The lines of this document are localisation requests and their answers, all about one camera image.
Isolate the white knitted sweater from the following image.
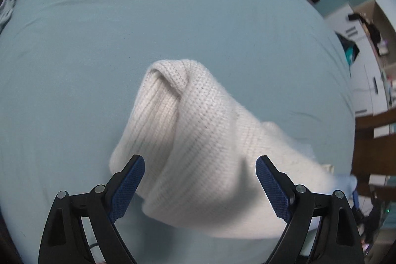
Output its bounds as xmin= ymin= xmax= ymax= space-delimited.
xmin=109 ymin=60 xmax=357 ymax=239

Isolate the white shelving unit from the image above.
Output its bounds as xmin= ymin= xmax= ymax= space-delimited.
xmin=325 ymin=0 xmax=395 ymax=117

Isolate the light blue bed sheet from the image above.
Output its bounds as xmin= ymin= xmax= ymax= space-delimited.
xmin=1 ymin=0 xmax=355 ymax=263

